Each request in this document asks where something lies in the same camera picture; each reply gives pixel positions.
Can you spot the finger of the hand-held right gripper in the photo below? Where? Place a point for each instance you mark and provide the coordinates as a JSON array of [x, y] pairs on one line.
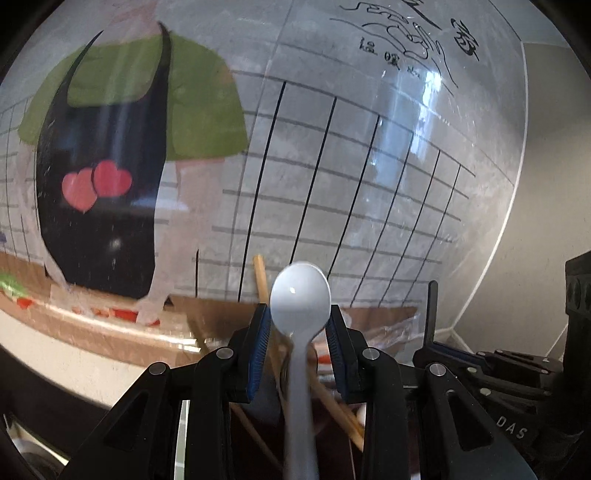
[[508, 374], [531, 429]]

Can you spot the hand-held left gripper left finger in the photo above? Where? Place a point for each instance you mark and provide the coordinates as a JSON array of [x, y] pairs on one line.
[[258, 350]]

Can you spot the cartoon kitchen wall poster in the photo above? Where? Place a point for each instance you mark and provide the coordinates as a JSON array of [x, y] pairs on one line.
[[138, 92]]

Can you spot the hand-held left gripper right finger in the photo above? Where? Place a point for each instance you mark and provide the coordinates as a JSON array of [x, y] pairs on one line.
[[336, 350]]

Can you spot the purple plastic utensil box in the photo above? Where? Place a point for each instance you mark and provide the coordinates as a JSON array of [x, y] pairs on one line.
[[265, 415]]

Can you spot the white plastic spoon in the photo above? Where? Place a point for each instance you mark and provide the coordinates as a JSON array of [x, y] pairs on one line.
[[300, 295]]

